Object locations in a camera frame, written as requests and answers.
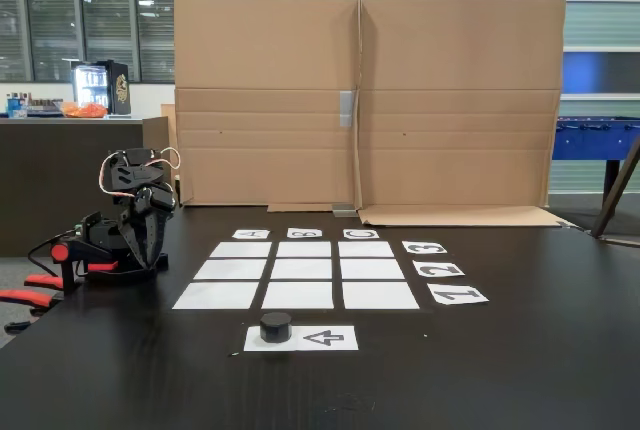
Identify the black round token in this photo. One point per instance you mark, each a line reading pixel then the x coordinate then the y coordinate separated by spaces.
pixel 275 327

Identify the white paper grid square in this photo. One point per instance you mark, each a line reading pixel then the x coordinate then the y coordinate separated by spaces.
pixel 298 296
pixel 380 296
pixel 304 249
pixel 366 249
pixel 302 269
pixel 230 269
pixel 215 296
pixel 241 249
pixel 372 269

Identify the small cardboard piece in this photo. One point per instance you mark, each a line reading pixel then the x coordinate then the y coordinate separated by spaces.
pixel 156 140

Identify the red black clamp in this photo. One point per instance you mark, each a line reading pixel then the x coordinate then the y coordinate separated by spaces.
pixel 67 260

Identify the letter A paper sheet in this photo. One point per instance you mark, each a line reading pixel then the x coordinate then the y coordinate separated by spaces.
pixel 237 236

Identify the brown counter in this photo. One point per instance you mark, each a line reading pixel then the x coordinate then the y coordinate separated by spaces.
pixel 50 175

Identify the orange bag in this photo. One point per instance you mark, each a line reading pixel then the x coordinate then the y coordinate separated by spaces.
pixel 85 110

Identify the black mini fridge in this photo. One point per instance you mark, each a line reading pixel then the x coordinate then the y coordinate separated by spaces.
pixel 117 87

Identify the letter B paper sheet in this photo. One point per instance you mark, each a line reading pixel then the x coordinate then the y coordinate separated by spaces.
pixel 291 236

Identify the grey tape piece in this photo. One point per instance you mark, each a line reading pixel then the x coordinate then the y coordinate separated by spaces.
pixel 345 211

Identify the letter C paper sheet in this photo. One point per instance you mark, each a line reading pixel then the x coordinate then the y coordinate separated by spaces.
pixel 347 237

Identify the grey tape strip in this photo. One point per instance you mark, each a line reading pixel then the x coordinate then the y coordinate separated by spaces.
pixel 346 109

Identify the arrow paper sheet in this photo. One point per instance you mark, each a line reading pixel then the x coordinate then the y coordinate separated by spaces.
pixel 350 345

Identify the number 3 paper sheet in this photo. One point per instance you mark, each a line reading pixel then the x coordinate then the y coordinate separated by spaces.
pixel 407 251

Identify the number 2 paper sheet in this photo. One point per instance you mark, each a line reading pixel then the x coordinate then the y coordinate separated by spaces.
pixel 421 274

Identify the number 1 paper sheet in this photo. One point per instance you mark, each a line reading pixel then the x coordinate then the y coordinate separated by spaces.
pixel 440 301

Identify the brown cardboard panel with flap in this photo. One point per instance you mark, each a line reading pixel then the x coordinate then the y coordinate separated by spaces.
pixel 460 75

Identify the blue foosball table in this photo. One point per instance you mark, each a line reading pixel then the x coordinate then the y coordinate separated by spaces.
pixel 590 140

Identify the brown wooden beam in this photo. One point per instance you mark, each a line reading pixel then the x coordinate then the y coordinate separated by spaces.
pixel 617 185

